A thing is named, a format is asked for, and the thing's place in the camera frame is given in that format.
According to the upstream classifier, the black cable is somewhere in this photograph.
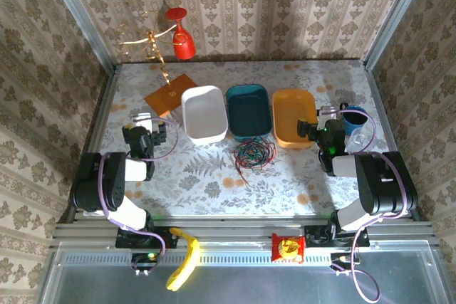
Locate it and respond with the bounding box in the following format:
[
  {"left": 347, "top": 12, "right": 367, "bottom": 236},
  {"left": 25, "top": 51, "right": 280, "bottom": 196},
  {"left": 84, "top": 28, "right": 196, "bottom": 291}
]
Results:
[
  {"left": 237, "top": 135, "right": 275, "bottom": 169},
  {"left": 234, "top": 138, "right": 271, "bottom": 172},
  {"left": 234, "top": 138, "right": 274, "bottom": 172}
]

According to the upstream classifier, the green cable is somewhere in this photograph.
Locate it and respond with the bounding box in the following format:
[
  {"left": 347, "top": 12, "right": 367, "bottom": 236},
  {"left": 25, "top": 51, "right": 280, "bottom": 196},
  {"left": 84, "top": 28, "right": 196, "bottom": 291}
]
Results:
[
  {"left": 234, "top": 142, "right": 274, "bottom": 172},
  {"left": 237, "top": 140, "right": 274, "bottom": 169}
]

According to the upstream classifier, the orange plastic bin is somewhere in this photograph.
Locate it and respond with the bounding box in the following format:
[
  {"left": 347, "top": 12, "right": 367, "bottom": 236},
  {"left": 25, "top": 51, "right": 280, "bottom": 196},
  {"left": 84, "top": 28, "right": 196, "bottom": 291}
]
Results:
[{"left": 271, "top": 88, "right": 320, "bottom": 150}]

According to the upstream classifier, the clear plastic cup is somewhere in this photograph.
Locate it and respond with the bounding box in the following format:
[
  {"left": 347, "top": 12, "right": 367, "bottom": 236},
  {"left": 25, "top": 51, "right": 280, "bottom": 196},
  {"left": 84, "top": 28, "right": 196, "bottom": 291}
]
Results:
[{"left": 347, "top": 127, "right": 368, "bottom": 152}]

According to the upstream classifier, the gold glass rack wooden base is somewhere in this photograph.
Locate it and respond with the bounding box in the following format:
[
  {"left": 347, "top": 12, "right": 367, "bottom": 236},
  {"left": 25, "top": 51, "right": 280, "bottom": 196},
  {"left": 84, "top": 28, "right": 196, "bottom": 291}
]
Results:
[{"left": 118, "top": 11, "right": 198, "bottom": 119}]

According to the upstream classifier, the white plastic bin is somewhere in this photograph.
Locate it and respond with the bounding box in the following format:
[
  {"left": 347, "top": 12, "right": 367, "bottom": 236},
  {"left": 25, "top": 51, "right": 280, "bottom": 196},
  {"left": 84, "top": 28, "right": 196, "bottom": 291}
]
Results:
[{"left": 180, "top": 85, "right": 229, "bottom": 145}]

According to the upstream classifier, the teal plastic bin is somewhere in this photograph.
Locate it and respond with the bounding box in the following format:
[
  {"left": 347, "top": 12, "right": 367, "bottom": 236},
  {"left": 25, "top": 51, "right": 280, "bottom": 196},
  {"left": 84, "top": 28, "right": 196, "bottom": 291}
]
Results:
[{"left": 225, "top": 83, "right": 274, "bottom": 142}]

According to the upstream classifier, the red wine glass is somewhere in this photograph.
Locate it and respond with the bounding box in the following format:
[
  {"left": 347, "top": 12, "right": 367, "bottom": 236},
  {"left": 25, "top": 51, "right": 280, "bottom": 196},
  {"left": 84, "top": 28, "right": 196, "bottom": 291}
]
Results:
[{"left": 165, "top": 7, "right": 197, "bottom": 61}]

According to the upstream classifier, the red yellow snack packet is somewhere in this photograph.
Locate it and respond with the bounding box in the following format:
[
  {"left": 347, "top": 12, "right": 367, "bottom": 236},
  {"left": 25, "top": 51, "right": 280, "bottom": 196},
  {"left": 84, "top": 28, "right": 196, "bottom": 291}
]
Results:
[{"left": 270, "top": 232, "right": 306, "bottom": 265}]

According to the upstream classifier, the yellow banana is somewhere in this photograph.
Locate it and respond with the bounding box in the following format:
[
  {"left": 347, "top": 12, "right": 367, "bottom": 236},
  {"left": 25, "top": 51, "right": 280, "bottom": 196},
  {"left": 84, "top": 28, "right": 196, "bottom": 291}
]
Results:
[{"left": 165, "top": 227, "right": 200, "bottom": 291}]

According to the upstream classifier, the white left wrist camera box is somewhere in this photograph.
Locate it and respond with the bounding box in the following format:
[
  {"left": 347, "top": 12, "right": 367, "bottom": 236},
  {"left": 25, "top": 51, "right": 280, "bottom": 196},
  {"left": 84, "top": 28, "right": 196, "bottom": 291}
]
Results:
[{"left": 130, "top": 113, "right": 153, "bottom": 132}]

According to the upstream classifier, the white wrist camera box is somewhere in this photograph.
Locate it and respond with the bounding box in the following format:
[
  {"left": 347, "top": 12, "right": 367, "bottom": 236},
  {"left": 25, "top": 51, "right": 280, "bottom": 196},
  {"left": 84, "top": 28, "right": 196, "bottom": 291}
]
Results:
[
  {"left": 130, "top": 113, "right": 153, "bottom": 132},
  {"left": 316, "top": 105, "right": 338, "bottom": 120}
]

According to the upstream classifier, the blue mug black handle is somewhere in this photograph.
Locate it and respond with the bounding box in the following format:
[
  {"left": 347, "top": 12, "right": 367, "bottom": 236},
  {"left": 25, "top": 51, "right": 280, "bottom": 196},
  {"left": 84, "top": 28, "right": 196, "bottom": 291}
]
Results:
[{"left": 338, "top": 103, "right": 368, "bottom": 136}]

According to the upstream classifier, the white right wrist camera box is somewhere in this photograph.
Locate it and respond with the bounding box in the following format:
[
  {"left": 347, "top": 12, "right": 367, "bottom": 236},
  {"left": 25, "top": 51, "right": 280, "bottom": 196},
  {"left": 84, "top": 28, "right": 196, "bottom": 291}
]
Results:
[{"left": 316, "top": 105, "right": 338, "bottom": 120}]

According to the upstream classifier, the red cable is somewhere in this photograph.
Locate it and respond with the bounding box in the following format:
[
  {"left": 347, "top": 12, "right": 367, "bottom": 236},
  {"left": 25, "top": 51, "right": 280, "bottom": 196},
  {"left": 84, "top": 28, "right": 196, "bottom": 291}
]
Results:
[
  {"left": 231, "top": 140, "right": 277, "bottom": 187},
  {"left": 233, "top": 138, "right": 278, "bottom": 173}
]

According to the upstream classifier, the aluminium frame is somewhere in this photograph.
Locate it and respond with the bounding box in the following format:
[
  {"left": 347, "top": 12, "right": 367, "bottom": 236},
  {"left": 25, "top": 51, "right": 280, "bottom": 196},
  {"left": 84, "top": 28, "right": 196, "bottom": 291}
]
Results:
[{"left": 38, "top": 0, "right": 442, "bottom": 304}]

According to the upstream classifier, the white slotted cable duct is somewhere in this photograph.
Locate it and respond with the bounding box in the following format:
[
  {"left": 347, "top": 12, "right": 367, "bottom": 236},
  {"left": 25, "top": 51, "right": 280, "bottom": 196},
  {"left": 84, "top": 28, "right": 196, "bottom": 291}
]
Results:
[{"left": 63, "top": 253, "right": 403, "bottom": 266}]

